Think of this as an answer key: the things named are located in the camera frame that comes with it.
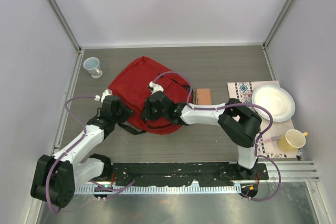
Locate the red backpack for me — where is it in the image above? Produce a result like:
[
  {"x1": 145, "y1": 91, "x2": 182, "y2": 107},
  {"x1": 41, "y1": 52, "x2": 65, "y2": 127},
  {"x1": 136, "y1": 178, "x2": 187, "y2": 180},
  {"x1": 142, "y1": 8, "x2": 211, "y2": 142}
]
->
[{"x1": 108, "y1": 56, "x2": 191, "y2": 135}]

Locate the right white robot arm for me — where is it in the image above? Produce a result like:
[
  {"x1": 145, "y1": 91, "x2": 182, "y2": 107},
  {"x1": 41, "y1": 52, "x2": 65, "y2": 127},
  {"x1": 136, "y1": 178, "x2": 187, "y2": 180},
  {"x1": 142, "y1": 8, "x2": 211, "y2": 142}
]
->
[{"x1": 141, "y1": 91, "x2": 261, "y2": 179}]

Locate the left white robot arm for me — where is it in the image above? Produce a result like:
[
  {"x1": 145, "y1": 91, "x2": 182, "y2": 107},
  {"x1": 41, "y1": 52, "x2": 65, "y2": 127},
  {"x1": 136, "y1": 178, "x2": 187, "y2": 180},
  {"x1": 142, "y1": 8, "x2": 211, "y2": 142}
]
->
[{"x1": 30, "y1": 95, "x2": 133, "y2": 214}]

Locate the tan leather wallet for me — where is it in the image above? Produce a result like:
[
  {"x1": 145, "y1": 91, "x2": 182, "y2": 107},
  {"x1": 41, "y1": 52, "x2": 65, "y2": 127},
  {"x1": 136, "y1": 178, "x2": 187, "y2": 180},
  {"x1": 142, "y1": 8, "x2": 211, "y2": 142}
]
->
[{"x1": 195, "y1": 88, "x2": 212, "y2": 105}]

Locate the translucent plastic cup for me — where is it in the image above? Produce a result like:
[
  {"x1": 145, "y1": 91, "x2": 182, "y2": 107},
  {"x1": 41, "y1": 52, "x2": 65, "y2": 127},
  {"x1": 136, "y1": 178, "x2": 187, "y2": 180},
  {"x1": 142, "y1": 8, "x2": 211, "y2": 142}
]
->
[{"x1": 83, "y1": 57, "x2": 103, "y2": 79}]

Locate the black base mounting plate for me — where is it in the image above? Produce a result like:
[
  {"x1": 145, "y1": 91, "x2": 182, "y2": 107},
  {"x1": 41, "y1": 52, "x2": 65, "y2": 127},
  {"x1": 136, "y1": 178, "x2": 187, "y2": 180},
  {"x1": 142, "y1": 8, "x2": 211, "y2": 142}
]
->
[{"x1": 81, "y1": 161, "x2": 270, "y2": 187}]

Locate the patterned cloth placemat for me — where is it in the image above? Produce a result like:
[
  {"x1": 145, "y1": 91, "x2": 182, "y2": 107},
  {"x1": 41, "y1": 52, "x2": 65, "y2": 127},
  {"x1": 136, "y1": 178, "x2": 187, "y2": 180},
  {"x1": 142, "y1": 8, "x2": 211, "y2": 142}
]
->
[{"x1": 227, "y1": 81, "x2": 300, "y2": 160}]

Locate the white paper plate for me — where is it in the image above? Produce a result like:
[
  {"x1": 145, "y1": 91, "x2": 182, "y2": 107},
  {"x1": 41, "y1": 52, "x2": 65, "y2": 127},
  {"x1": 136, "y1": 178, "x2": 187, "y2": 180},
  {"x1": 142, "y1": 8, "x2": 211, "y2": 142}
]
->
[{"x1": 251, "y1": 84, "x2": 296, "y2": 122}]

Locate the cream yellow mug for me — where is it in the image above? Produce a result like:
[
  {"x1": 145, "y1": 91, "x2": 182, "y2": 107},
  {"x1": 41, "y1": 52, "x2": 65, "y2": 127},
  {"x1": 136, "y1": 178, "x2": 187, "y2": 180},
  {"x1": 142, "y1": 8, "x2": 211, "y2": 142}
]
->
[{"x1": 278, "y1": 129, "x2": 308, "y2": 152}]

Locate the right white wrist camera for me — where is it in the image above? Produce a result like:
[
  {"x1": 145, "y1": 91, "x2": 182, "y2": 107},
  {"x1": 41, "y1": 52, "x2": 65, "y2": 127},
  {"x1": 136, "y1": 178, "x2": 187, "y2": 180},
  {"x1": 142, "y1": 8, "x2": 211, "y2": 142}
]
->
[{"x1": 148, "y1": 81, "x2": 164, "y2": 94}]

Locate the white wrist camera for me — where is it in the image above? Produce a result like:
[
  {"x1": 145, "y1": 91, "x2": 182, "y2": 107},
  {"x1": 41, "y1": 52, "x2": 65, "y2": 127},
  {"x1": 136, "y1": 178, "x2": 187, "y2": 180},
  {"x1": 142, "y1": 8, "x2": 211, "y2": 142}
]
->
[
  {"x1": 94, "y1": 89, "x2": 113, "y2": 103},
  {"x1": 148, "y1": 81, "x2": 164, "y2": 94}
]

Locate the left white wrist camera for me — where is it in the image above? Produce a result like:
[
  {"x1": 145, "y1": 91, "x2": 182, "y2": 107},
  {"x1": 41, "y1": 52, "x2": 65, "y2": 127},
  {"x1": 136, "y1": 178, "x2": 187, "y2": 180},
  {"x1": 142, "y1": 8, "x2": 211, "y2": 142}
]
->
[{"x1": 94, "y1": 89, "x2": 113, "y2": 103}]

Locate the slotted cable duct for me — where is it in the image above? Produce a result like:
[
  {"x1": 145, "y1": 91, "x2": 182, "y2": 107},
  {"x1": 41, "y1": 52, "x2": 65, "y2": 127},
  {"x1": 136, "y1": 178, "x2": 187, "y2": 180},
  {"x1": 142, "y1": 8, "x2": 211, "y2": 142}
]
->
[{"x1": 75, "y1": 183, "x2": 241, "y2": 195}]

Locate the aluminium frame rail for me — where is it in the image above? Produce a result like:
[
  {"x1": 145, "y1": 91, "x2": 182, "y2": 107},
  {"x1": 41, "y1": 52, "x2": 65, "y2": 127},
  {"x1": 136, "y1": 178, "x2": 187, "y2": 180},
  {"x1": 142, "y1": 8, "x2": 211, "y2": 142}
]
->
[{"x1": 33, "y1": 161, "x2": 321, "y2": 185}]

